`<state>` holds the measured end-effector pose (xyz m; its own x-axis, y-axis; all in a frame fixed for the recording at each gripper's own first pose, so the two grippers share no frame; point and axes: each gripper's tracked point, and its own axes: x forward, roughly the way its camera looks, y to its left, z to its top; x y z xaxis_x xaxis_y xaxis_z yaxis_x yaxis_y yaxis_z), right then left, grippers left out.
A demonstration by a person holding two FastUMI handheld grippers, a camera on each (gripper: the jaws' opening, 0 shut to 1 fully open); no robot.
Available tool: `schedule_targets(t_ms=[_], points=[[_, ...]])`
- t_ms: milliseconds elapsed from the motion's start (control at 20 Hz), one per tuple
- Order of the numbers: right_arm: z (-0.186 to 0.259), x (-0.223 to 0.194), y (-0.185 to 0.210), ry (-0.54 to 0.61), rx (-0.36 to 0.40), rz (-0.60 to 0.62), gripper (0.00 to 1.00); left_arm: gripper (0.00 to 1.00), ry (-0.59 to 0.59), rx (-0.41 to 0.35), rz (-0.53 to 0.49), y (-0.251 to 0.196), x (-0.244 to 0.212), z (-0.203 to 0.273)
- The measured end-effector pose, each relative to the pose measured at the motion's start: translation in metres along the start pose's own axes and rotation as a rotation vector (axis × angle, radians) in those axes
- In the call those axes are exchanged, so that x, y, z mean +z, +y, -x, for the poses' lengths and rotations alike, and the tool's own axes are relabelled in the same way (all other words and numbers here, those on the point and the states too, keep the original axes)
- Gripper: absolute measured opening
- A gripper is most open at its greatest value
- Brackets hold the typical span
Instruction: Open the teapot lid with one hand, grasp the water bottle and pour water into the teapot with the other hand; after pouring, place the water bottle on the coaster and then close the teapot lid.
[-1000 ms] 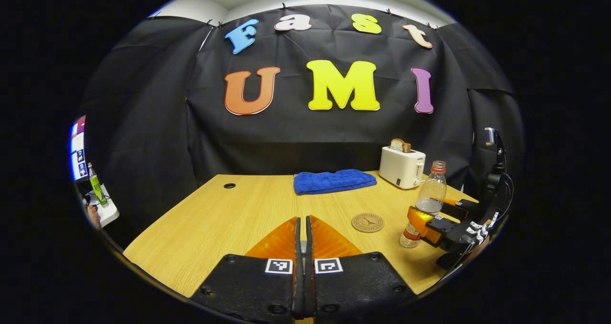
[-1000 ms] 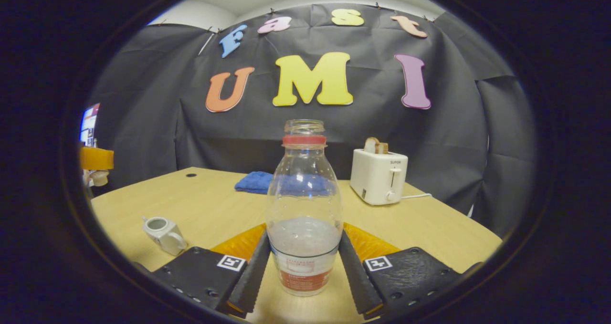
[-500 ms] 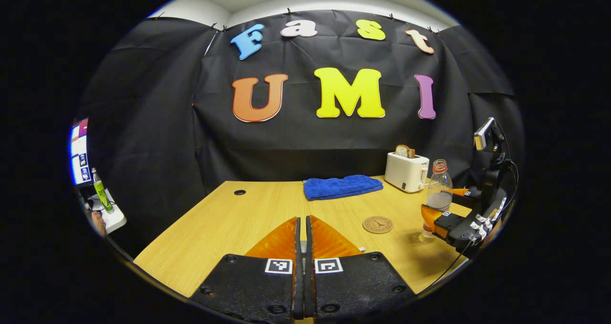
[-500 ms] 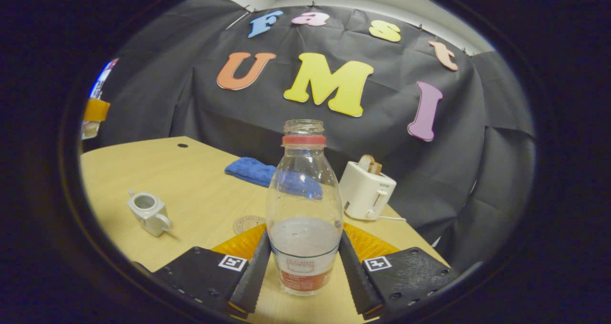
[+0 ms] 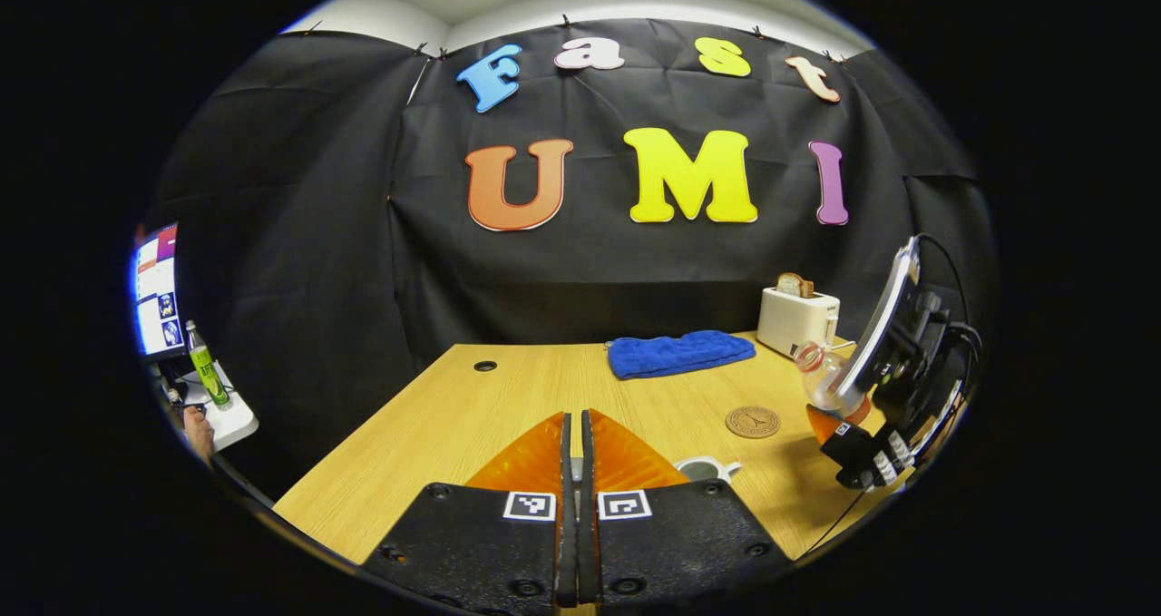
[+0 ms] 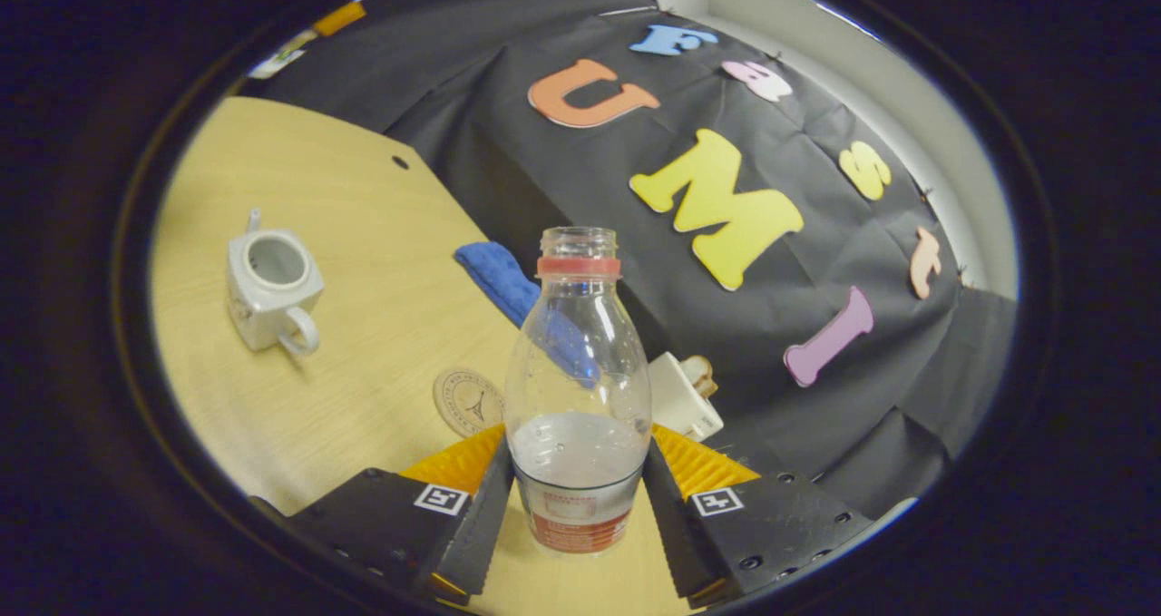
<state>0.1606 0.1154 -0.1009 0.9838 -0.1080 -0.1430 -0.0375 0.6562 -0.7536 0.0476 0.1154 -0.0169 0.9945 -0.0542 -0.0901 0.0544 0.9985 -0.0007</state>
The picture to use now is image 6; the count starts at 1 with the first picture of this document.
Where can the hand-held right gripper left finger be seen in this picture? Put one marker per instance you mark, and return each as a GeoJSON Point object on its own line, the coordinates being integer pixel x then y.
{"type": "Point", "coordinates": [485, 525]}

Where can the brown toast slice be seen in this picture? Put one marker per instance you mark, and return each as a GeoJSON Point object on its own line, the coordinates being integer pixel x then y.
{"type": "Point", "coordinates": [700, 376]}

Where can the computer monitor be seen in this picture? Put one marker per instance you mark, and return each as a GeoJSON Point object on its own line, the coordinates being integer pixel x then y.
{"type": "Point", "coordinates": [272, 64]}

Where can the blue towel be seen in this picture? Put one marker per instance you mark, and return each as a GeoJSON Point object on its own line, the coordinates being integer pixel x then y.
{"type": "Point", "coordinates": [494, 276]}

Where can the clear plastic water bottle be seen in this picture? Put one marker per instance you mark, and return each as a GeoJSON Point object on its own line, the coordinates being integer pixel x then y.
{"type": "Point", "coordinates": [580, 516]}

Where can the round wooden coaster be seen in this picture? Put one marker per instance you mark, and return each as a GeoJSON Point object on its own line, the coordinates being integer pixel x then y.
{"type": "Point", "coordinates": [463, 403]}

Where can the white ceramic teacup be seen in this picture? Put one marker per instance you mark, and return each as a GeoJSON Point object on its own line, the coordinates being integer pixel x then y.
{"type": "Point", "coordinates": [258, 312]}

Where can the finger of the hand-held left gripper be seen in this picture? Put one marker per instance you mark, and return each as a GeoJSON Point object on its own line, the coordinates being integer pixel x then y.
{"type": "Point", "coordinates": [340, 19]}

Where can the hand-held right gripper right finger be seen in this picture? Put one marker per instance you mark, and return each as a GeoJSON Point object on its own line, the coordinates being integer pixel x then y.
{"type": "Point", "coordinates": [667, 525]}

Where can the white toaster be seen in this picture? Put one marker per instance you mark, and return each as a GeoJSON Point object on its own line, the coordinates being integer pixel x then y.
{"type": "Point", "coordinates": [676, 403]}

